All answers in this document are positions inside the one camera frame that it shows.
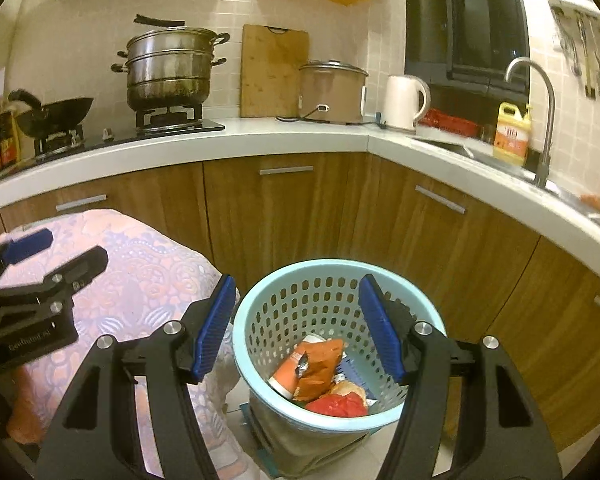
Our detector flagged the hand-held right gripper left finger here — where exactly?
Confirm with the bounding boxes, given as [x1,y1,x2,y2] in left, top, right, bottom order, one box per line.
[34,273,238,480]

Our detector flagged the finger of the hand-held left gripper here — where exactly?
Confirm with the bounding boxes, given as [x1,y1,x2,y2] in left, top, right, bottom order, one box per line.
[0,228,54,288]
[0,246,109,305]

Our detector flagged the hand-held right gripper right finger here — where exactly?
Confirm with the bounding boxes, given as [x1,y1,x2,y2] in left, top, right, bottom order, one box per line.
[357,273,564,480]

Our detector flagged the blue white wrapper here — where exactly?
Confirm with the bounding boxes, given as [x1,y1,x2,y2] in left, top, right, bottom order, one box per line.
[334,352,363,383]

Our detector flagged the yellow wrapper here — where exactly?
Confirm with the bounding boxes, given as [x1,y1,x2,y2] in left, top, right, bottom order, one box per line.
[330,379,378,408]

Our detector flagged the orange snack packet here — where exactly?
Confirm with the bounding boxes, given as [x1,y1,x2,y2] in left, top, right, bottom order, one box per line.
[292,338,347,402]

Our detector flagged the light blue plastic wastebasket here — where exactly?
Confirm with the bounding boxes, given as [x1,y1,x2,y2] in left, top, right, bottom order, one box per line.
[232,258,448,478]

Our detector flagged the red white paper cup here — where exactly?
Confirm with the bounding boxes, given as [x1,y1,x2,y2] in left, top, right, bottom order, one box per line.
[268,342,313,402]

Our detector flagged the red plastic bag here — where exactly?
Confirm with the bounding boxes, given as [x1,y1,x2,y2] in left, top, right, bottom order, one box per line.
[305,392,369,418]

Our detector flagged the pink patterned tablecloth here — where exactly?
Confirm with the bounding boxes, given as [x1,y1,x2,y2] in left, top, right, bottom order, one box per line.
[0,208,261,480]

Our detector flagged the wooden kitchen cabinet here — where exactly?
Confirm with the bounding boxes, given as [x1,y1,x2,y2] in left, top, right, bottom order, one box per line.
[0,152,600,453]

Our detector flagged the black wok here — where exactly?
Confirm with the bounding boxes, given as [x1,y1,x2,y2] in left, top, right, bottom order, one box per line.
[7,89,95,140]

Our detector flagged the black gas stove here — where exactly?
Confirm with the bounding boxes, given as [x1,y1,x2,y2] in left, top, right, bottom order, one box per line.
[0,105,226,181]

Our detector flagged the steel kitchen sink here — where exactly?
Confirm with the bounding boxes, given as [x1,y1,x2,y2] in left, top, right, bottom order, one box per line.
[412,135,600,226]

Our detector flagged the steel steamer pot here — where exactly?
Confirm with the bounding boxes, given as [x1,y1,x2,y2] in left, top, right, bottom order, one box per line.
[111,25,231,112]

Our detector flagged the red plastic basket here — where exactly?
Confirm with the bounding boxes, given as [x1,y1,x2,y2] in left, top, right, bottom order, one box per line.
[420,107,482,137]

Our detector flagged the white electric kettle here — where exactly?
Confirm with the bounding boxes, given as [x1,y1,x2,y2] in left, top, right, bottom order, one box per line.
[381,74,432,134]

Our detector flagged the yellow detergent bottle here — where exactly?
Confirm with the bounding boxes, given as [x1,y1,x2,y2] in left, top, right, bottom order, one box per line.
[492,101,532,167]

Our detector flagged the beige rice cooker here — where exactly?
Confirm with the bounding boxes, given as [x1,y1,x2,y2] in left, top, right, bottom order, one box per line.
[298,60,370,126]

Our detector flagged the steel sink faucet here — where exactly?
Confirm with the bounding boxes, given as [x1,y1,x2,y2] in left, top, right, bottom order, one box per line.
[505,56,556,188]

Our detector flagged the wooden cutting board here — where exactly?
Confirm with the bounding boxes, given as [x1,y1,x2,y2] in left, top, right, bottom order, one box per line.
[240,24,311,119]

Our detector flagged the hanging kitchen utensils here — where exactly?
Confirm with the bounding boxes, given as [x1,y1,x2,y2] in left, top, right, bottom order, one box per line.
[547,0,600,101]

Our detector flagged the black power cord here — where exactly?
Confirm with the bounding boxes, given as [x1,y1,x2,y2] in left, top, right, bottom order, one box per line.
[275,105,331,124]

